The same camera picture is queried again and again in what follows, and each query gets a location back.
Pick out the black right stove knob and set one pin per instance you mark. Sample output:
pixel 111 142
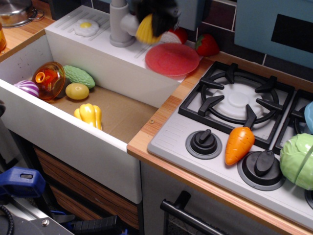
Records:
pixel 261 170

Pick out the black burner grate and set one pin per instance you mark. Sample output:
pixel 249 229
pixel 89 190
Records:
pixel 295 120
pixel 227 97

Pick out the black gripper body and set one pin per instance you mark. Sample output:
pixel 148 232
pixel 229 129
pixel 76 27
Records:
pixel 162 7

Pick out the red toy strawberry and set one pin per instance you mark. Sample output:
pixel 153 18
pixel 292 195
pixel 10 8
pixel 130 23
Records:
pixel 206 45

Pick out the grey toy stove top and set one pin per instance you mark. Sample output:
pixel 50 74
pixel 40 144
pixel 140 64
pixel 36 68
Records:
pixel 289 201

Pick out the red white toy bread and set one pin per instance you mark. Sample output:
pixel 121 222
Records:
pixel 178 35

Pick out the steel pot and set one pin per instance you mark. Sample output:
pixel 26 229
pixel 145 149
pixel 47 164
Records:
pixel 15 13

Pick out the orange toy carrot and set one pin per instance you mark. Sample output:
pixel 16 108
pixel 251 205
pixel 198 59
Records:
pixel 240 141

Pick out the yellow toy bell pepper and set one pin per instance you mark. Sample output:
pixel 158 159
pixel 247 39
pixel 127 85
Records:
pixel 90 114

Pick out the black oven door handle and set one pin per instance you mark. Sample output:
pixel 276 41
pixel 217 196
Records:
pixel 177 221

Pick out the orange transparent cup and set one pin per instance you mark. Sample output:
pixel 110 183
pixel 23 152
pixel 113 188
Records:
pixel 2 39

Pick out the yellow toy corn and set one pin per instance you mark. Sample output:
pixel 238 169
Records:
pixel 144 32

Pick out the black left stove knob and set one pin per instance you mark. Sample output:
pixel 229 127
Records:
pixel 203 145

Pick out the light blue bowl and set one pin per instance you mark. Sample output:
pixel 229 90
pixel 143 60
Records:
pixel 308 114

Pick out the black stove knob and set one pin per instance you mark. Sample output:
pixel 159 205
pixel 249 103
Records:
pixel 203 145
pixel 261 170

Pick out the yellow toy potato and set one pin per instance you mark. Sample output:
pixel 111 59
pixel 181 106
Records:
pixel 77 91

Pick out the pink round plate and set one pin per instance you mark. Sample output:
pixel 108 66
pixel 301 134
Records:
pixel 172 59

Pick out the green toy bitter gourd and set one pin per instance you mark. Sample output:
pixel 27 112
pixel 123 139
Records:
pixel 77 75

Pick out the grey toy faucet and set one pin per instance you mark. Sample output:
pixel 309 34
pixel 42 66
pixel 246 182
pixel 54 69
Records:
pixel 123 24

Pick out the purple striped toy onion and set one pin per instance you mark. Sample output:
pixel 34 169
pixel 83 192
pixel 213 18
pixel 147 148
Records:
pixel 29 87

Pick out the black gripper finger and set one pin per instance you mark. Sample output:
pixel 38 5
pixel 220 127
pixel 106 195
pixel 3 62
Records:
pixel 142 12
pixel 161 24

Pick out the white toy sink basin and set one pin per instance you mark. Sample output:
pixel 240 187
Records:
pixel 126 92

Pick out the toy fried egg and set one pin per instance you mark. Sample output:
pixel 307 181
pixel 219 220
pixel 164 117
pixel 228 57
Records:
pixel 86 27

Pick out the green toy cabbage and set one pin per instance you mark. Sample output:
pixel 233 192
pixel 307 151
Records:
pixel 296 160

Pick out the blue clamp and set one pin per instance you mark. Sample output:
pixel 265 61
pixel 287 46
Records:
pixel 21 182

